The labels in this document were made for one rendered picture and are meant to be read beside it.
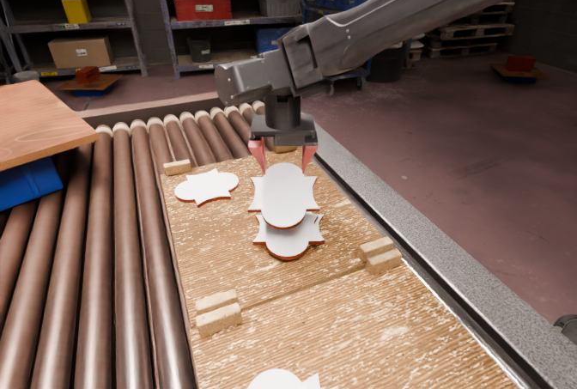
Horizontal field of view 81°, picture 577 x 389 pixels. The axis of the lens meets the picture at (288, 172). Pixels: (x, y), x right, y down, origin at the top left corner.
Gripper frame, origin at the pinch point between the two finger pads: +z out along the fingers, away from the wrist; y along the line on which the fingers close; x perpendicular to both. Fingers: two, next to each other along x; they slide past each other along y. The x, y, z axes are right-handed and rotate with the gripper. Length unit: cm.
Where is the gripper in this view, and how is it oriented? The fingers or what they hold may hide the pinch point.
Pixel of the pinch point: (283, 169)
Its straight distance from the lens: 60.3
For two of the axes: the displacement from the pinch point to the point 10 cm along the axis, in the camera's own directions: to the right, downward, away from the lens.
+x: -0.1, -5.5, 8.4
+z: 0.1, 8.4, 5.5
